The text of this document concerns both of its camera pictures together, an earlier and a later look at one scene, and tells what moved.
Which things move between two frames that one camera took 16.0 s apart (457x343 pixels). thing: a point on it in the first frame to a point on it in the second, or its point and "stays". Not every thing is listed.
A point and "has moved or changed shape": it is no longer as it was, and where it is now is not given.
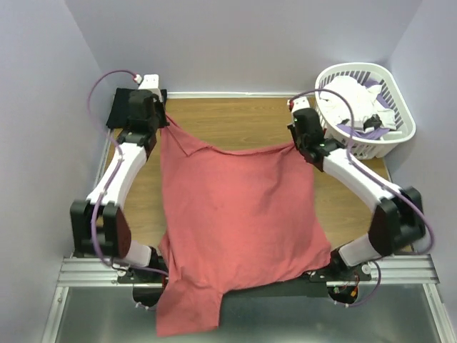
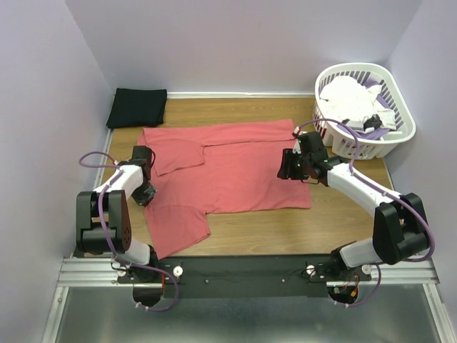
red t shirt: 230,215 has moved or changed shape
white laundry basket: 383,113 stays
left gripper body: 156,121 to 144,193
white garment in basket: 363,101 stays
